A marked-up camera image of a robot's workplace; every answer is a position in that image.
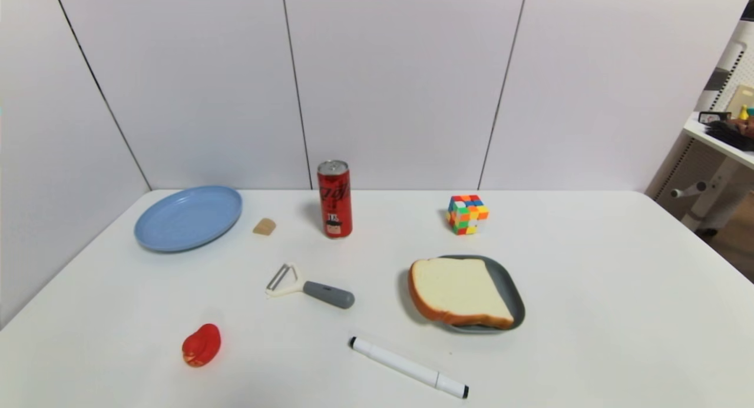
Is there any toast bread slice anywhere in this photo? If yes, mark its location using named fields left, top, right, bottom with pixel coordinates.
left=408, top=257, right=515, bottom=330

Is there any grey square plate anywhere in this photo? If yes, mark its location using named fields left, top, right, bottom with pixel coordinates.
left=438, top=254, right=526, bottom=335

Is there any blue round plate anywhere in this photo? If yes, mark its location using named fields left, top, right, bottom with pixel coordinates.
left=134, top=185, right=243, bottom=253

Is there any red cola can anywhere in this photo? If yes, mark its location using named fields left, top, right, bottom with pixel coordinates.
left=317, top=160, right=353, bottom=239

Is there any multicolour puzzle cube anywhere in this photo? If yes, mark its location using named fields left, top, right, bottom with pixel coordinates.
left=446, top=194, right=490, bottom=236

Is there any white marker pen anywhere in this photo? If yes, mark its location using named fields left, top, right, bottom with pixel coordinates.
left=348, top=336, right=470, bottom=400

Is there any red toy pepper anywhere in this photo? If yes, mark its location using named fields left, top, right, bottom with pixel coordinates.
left=181, top=323, right=222, bottom=368

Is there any white side desk leg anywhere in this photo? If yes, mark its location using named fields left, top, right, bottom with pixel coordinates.
left=670, top=158, right=754, bottom=232

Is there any white side desk top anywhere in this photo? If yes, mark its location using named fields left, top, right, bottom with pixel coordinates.
left=683, top=112, right=754, bottom=171

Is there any black flat item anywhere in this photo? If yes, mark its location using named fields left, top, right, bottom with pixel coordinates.
left=705, top=121, right=754, bottom=151

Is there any white pegboard panel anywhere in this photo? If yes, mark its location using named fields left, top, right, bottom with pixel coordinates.
left=695, top=19, right=754, bottom=120

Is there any white peeler grey handle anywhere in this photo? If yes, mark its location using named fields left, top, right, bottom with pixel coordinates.
left=264, top=263, right=356, bottom=310

